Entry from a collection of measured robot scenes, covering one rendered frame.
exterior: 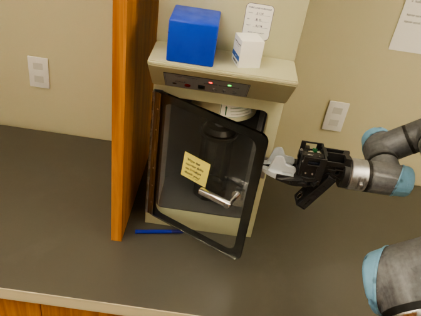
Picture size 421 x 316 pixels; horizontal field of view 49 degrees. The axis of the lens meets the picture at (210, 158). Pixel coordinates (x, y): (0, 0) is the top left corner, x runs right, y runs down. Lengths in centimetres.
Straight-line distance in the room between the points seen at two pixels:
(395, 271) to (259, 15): 59
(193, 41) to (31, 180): 81
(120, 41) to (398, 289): 72
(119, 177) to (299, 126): 75
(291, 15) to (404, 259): 55
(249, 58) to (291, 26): 13
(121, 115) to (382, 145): 63
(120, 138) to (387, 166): 63
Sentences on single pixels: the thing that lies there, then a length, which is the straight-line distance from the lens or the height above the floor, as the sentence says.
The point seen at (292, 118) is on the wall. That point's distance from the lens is 167.
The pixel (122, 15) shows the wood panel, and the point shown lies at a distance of 100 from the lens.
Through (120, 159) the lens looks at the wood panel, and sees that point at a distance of 117.
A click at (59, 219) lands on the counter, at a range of 143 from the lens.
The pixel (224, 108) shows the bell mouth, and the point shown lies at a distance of 118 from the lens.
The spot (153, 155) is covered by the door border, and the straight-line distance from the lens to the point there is 123.
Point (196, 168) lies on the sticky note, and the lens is 116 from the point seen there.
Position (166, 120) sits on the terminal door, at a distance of 115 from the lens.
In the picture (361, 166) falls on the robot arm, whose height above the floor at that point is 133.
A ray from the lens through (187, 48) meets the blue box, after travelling 98.
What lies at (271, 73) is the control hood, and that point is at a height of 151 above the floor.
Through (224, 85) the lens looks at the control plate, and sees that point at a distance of 104.
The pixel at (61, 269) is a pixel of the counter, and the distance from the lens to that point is 130.
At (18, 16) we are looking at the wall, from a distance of 168.
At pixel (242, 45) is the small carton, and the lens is 99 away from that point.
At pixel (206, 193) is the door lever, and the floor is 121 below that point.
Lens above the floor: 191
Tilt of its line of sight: 35 degrees down
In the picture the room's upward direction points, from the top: 9 degrees clockwise
